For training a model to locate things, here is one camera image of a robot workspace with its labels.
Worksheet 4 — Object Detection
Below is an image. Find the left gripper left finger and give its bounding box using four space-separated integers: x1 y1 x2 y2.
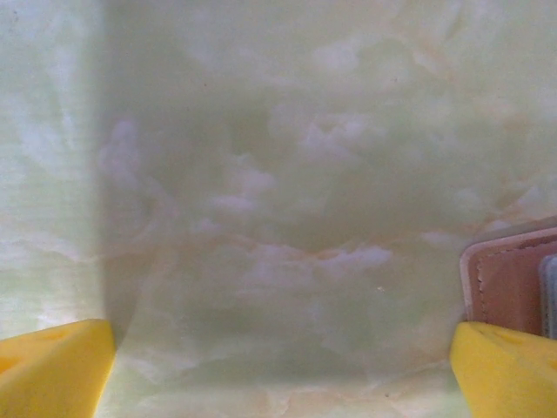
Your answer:
0 319 117 418

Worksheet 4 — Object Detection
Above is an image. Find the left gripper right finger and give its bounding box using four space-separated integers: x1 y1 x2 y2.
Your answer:
449 320 557 418

